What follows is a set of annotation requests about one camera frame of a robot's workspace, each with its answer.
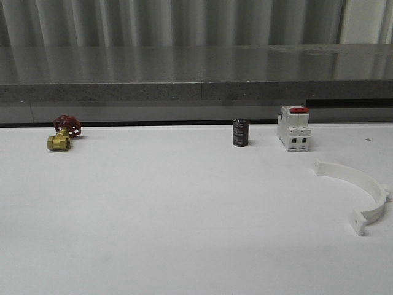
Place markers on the grey stone ledge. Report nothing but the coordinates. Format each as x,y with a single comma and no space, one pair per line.
159,85

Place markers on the white half pipe clamp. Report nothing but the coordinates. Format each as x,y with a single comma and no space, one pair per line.
359,218

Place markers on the brass valve red handwheel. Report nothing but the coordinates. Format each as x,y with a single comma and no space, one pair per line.
66,127

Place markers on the black cylindrical capacitor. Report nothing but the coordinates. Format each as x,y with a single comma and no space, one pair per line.
240,132

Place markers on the white circuit breaker red switch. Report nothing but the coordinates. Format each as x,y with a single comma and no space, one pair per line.
293,129

